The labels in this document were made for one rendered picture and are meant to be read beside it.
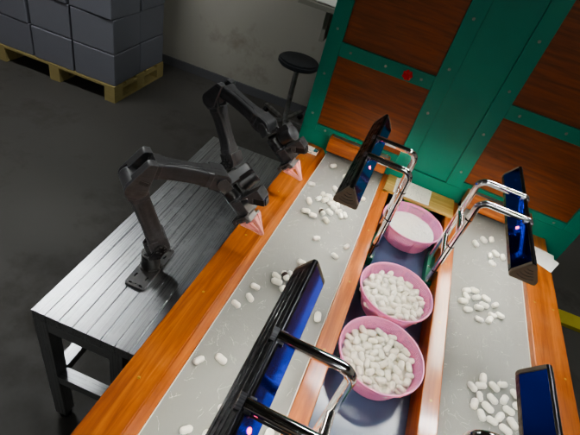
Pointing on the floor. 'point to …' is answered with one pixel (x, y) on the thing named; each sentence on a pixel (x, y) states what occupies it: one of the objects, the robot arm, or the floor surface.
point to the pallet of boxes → (88, 40)
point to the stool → (294, 62)
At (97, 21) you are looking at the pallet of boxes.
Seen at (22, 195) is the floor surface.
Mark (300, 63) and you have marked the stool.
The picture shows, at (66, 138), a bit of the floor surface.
